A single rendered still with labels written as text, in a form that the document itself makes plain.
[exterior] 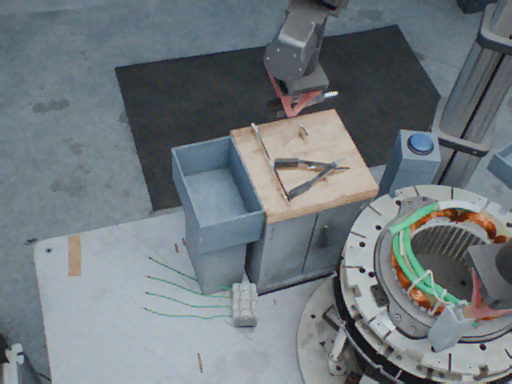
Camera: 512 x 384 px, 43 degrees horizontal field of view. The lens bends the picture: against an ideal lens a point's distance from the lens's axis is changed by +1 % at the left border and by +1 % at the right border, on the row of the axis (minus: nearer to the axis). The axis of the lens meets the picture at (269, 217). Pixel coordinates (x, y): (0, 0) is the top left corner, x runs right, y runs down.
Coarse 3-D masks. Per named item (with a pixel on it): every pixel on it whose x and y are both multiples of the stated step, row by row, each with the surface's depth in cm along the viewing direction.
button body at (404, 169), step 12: (408, 132) 120; (420, 132) 121; (432, 132) 121; (396, 144) 122; (396, 156) 122; (408, 156) 117; (420, 156) 117; (432, 156) 118; (396, 168) 121; (408, 168) 119; (420, 168) 119; (432, 168) 119; (384, 180) 130; (396, 180) 122; (408, 180) 122; (420, 180) 122; (384, 192) 129
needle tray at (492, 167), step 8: (496, 152) 115; (504, 152) 118; (496, 160) 116; (504, 160) 114; (488, 168) 118; (496, 168) 116; (504, 168) 115; (496, 176) 117; (504, 176) 116; (504, 184) 117
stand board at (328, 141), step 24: (288, 120) 115; (312, 120) 116; (336, 120) 116; (240, 144) 111; (264, 144) 111; (288, 144) 112; (312, 144) 112; (336, 144) 113; (264, 168) 108; (288, 168) 109; (312, 168) 109; (360, 168) 110; (264, 192) 106; (288, 192) 106; (312, 192) 106; (336, 192) 107; (360, 192) 107; (264, 216) 105; (288, 216) 105
